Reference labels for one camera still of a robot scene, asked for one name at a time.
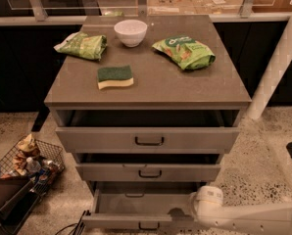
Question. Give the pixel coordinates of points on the white diagonal post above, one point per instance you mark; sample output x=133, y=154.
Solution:
x=277, y=66

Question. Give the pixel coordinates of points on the grey bottom drawer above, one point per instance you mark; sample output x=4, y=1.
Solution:
x=148, y=206

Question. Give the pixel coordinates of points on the crumpled snack bags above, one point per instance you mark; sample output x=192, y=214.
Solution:
x=26, y=148

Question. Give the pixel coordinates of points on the dark bin lower left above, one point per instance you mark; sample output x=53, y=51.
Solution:
x=16, y=203

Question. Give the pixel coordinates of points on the grey drawer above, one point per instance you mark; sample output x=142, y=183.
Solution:
x=149, y=167
x=148, y=206
x=148, y=131

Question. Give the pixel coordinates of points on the white ceramic bowl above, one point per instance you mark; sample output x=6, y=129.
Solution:
x=131, y=32

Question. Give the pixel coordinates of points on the green snack bag left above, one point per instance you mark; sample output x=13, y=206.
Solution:
x=82, y=45

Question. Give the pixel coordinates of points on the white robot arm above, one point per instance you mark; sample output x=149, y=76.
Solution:
x=265, y=219

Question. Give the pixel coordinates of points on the metal railing frame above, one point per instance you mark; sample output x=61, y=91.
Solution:
x=55, y=12

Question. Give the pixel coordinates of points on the plastic water bottle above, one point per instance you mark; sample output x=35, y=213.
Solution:
x=32, y=166

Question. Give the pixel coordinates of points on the grey drawer cabinet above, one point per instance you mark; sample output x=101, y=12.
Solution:
x=159, y=84

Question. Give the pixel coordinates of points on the green yellow sponge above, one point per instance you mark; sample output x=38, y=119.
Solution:
x=114, y=77

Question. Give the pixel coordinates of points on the grey middle drawer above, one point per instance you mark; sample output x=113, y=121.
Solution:
x=149, y=167

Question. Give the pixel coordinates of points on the cardboard box centre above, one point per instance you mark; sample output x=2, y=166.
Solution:
x=170, y=7

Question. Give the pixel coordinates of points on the black stand foot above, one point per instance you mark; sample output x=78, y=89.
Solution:
x=80, y=225

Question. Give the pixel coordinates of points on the wire basket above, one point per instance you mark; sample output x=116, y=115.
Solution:
x=40, y=161

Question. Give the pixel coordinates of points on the green chip bag right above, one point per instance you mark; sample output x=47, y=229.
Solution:
x=186, y=52

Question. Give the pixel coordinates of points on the grey top drawer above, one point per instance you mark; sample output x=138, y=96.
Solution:
x=148, y=131

